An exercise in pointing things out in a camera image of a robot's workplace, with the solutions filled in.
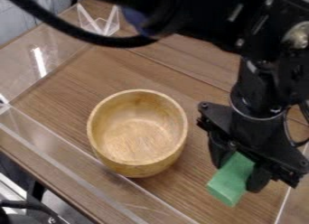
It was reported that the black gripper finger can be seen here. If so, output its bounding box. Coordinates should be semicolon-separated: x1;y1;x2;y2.
246;165;271;193
209;134;235;169

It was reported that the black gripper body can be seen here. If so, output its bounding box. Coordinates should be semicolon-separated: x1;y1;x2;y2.
197;101;309;188

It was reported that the green rectangular block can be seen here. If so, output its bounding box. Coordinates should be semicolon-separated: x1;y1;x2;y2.
206;153;254;207

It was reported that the brown wooden bowl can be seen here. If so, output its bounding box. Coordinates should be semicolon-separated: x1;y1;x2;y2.
87;89;188;178

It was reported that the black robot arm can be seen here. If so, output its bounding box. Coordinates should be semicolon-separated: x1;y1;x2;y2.
8;0;309;192

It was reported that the clear acrylic tray wall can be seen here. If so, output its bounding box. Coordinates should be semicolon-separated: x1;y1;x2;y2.
0;97;197;224

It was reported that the clear acrylic corner bracket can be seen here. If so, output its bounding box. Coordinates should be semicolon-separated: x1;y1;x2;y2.
76;4;119;36

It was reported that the black table leg bracket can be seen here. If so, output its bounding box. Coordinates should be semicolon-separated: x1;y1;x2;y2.
27;181;69;224

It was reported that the black cable below table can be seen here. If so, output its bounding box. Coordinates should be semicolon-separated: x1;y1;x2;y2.
0;199;56;224

